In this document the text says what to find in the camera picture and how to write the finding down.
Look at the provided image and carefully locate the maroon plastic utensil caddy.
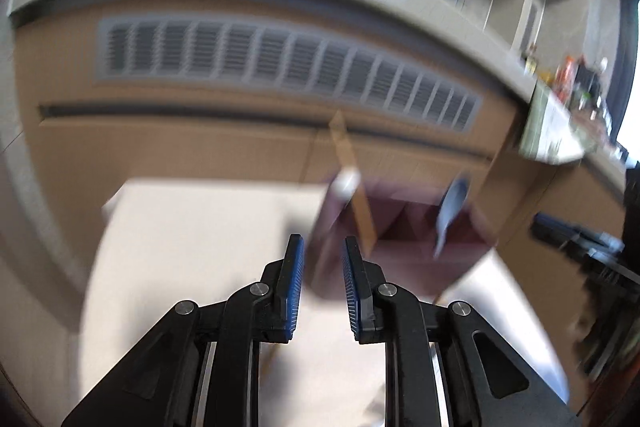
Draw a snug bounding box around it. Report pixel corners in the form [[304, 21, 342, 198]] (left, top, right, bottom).
[[304, 180, 497, 300]]

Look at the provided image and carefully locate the blue plastic spoon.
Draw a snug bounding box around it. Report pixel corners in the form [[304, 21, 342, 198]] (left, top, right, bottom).
[[433, 176, 470, 259]]

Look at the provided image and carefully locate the grey ventilation grille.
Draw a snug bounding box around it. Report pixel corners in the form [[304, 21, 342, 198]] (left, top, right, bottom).
[[96, 13, 483, 132]]

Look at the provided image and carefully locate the green checked cloth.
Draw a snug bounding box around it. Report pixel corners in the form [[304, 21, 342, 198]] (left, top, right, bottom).
[[518, 82, 596, 166]]

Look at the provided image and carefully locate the wooden chopstick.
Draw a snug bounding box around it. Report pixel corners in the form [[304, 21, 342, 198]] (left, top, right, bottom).
[[329, 110, 378, 259]]

